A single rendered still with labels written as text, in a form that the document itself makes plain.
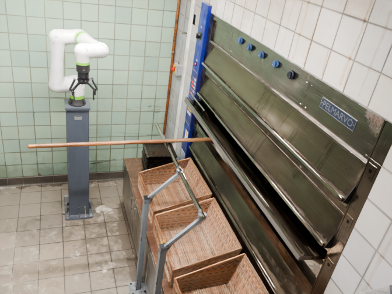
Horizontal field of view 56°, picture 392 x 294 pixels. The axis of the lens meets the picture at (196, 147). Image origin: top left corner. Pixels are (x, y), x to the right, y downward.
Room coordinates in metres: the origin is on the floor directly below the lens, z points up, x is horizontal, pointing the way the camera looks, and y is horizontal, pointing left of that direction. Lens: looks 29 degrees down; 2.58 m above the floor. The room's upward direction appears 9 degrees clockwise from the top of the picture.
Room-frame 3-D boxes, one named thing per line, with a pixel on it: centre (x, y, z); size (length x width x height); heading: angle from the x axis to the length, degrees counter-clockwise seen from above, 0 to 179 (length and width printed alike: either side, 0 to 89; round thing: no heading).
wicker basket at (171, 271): (2.03, -0.09, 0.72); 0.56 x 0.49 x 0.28; 22
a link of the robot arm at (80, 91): (2.92, 1.09, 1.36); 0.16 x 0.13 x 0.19; 130
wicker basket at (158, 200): (2.57, 0.14, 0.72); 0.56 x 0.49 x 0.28; 24
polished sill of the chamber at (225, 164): (2.16, -0.35, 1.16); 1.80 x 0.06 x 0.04; 23
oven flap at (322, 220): (2.15, -0.33, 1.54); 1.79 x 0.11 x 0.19; 23
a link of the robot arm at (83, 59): (2.47, 0.86, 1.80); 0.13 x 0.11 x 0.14; 130
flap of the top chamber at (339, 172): (2.15, -0.33, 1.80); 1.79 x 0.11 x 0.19; 23
